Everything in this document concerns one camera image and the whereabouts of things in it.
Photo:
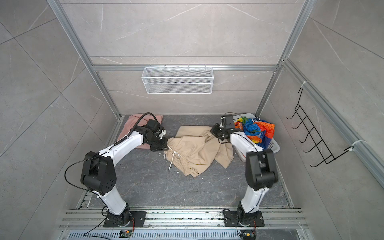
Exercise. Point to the multicolour orange blue shorts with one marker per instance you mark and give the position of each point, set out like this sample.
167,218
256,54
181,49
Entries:
259,132

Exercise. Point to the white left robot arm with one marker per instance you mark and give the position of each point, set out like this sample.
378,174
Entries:
98,174

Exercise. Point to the white wire wall basket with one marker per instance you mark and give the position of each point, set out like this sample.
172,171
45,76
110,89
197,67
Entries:
178,80

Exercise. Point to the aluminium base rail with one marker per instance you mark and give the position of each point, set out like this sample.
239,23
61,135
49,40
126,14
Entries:
195,223

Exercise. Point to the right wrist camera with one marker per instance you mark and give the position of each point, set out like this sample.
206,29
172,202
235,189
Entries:
227,122

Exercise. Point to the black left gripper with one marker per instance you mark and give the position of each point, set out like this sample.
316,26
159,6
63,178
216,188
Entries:
164,147

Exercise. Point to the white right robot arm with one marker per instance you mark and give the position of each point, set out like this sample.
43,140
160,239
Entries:
260,172

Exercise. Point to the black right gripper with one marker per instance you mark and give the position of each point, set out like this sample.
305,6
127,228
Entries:
212,130

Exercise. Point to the white plastic laundry basket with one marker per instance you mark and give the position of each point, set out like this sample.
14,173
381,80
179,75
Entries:
274,146

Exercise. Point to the pink drawstring shorts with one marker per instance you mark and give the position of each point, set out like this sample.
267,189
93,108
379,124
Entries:
132,119

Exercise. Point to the black wire hook rack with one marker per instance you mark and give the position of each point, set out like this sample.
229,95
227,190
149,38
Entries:
315,136

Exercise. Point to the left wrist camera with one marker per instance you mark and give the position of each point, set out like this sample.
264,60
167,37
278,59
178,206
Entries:
156,128

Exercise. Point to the aluminium frame post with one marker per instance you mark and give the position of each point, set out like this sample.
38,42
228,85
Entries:
63,19

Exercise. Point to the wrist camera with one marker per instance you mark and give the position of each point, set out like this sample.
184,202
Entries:
227,122
156,128

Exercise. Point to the beige shorts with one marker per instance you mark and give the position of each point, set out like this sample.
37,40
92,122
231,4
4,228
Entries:
194,148

